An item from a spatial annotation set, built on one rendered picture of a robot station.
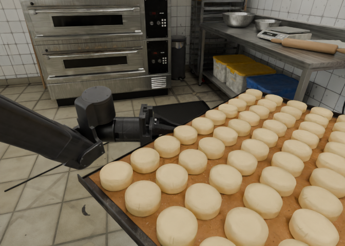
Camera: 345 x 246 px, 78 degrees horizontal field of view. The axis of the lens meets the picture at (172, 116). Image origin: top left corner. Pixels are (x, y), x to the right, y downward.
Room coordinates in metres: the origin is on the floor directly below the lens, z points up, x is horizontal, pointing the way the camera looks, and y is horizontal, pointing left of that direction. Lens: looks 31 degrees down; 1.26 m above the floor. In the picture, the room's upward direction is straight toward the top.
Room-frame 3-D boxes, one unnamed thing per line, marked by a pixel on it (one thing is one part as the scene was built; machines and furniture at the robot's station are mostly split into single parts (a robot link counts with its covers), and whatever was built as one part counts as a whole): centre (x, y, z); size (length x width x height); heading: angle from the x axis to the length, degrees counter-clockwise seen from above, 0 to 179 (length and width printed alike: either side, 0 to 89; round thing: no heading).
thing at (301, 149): (0.32, -0.24, 0.99); 0.05 x 0.05 x 0.02
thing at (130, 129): (0.40, 0.09, 0.99); 0.07 x 0.07 x 0.10; 2
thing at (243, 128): (0.41, -0.15, 0.99); 0.05 x 0.05 x 0.02
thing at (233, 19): (2.80, -0.79, 0.95); 0.39 x 0.39 x 0.14
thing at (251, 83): (1.99, -1.02, 0.36); 0.47 x 0.38 x 0.26; 106
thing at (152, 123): (0.40, 0.02, 0.97); 0.09 x 0.07 x 0.07; 92
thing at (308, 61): (2.28, -0.95, 0.49); 1.90 x 0.72 x 0.98; 14
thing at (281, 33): (2.00, -0.99, 0.92); 0.32 x 0.30 x 0.09; 111
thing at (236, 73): (2.42, -0.91, 0.36); 0.47 x 0.38 x 0.26; 104
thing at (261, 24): (2.45, -1.01, 0.93); 0.27 x 0.27 x 0.10
